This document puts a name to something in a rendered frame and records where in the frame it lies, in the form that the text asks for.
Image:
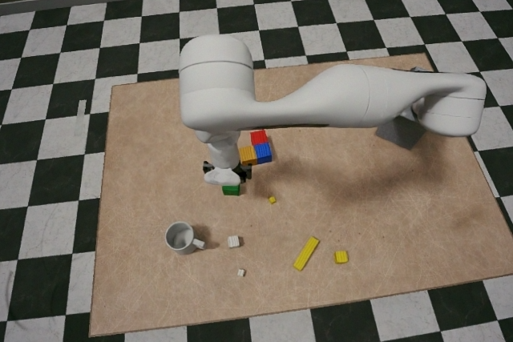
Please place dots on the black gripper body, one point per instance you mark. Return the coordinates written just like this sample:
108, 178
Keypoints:
237, 168

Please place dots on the grey mug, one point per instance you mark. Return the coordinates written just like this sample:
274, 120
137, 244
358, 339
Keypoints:
179, 235

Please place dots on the red cube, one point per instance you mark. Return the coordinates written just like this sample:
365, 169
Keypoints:
258, 137

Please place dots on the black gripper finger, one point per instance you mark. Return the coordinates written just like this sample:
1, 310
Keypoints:
207, 167
246, 173

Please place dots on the yellow flat bar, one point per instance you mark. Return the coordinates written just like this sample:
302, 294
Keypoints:
300, 262

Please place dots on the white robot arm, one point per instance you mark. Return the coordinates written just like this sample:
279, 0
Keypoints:
217, 98

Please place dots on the blue wooden cube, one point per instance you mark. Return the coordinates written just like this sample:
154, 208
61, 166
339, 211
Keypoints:
263, 153

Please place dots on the small yellow block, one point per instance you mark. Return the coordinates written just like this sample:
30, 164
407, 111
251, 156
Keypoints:
340, 257

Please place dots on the green wood-grain cube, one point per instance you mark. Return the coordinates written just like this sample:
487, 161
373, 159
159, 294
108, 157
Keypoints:
231, 190

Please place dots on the yellow wooden cube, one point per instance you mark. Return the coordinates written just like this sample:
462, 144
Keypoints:
248, 155

